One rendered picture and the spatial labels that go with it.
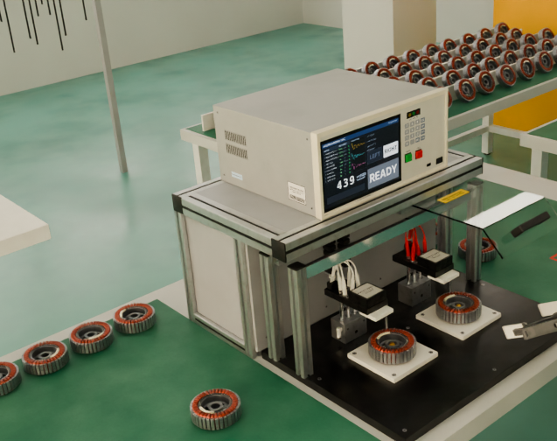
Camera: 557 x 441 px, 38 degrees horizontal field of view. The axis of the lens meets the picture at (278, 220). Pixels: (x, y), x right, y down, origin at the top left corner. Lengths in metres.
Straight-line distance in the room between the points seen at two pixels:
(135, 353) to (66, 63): 6.49
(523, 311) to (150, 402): 0.95
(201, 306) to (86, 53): 6.51
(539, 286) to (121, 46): 6.86
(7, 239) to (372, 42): 4.50
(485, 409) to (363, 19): 4.43
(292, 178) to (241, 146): 0.19
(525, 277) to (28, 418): 1.35
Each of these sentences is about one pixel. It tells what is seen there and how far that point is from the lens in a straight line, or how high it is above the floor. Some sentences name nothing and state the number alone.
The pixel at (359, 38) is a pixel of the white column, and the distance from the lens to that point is 6.05.
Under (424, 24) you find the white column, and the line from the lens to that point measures 6.05.
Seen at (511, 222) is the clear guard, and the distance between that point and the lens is 1.98.
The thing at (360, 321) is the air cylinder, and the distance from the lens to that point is 2.04.
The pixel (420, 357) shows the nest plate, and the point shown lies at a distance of 1.96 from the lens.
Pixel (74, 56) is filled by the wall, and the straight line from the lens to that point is 8.48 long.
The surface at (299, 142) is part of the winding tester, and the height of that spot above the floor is 1.29.
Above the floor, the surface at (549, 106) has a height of 0.21.
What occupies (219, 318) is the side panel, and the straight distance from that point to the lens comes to 2.12.
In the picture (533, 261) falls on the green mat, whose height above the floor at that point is 0.75.
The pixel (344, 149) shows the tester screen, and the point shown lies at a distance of 1.84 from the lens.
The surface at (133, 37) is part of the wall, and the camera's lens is 8.77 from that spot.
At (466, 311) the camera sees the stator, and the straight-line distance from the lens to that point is 2.07.
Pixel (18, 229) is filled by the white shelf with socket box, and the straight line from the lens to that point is 1.78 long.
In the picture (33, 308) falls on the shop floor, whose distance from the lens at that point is 4.08.
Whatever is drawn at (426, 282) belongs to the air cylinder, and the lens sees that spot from 2.19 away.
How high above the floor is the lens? 1.87
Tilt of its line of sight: 24 degrees down
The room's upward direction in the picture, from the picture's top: 5 degrees counter-clockwise
